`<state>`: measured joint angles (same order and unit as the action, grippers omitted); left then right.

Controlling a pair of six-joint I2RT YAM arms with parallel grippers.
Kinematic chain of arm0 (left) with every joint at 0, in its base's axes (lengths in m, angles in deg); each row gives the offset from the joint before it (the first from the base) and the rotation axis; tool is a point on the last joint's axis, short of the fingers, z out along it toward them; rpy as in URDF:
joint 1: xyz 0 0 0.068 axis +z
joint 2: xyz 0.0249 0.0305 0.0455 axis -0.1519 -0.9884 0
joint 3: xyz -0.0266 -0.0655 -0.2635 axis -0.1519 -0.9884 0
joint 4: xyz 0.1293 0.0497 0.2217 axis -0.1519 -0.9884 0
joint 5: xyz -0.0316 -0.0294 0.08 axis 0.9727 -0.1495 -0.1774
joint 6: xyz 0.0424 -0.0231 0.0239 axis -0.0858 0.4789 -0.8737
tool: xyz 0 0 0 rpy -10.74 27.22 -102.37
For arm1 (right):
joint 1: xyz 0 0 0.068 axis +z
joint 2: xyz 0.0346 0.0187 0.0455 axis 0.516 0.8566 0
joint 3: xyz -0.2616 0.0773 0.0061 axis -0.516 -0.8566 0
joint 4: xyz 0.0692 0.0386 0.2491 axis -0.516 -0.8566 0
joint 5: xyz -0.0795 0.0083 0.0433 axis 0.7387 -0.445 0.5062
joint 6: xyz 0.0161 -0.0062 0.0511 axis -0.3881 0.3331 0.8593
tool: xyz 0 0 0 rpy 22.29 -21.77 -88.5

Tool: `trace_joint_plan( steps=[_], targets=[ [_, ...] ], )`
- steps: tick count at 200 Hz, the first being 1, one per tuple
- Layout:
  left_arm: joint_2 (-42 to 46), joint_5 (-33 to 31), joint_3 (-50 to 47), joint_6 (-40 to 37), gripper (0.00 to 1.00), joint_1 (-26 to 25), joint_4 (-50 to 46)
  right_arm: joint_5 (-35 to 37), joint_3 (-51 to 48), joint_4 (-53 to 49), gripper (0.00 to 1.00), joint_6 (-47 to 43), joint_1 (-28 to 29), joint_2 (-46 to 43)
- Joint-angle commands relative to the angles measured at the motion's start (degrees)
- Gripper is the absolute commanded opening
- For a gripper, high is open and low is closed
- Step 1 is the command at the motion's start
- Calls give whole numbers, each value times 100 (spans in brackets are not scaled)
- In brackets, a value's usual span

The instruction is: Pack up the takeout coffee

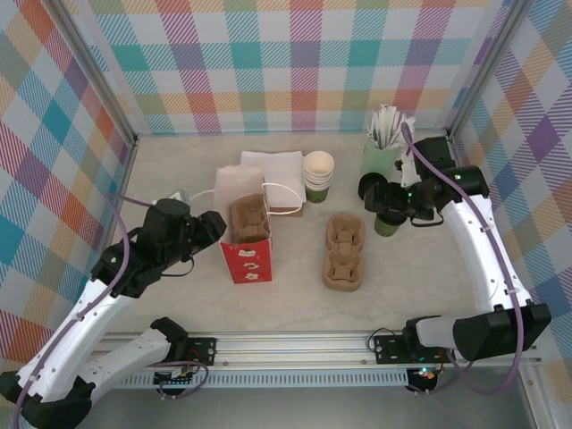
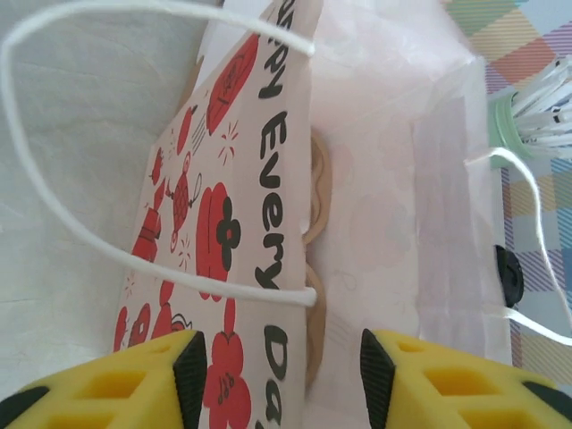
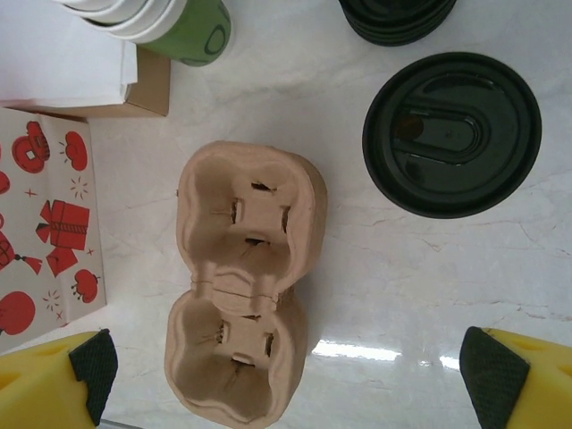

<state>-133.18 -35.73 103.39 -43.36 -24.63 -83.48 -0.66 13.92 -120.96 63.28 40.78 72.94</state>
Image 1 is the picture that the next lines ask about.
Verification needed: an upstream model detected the aluminium side rail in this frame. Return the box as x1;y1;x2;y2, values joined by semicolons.
446;131;466;167
84;140;139;314

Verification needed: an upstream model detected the mint green straw holder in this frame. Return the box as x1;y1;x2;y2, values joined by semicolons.
361;139;402;176

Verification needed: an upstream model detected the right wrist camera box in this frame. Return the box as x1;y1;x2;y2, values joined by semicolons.
399;150;417;188

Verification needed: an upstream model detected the white slotted cable duct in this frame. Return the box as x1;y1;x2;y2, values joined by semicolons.
66;369;415;390

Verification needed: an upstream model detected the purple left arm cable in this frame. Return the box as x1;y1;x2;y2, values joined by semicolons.
11;191;210;429

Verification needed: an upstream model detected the aluminium frame post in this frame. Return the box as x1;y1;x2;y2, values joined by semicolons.
446;0;540;135
44;0;139;148

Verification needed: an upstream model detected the white red paper gift bag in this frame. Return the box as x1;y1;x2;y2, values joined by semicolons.
189;164;304;286

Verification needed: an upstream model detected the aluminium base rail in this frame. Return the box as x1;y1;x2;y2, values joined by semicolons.
96;330;540;368

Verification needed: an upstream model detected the white napkin stack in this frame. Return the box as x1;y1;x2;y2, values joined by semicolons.
240;150;306;209

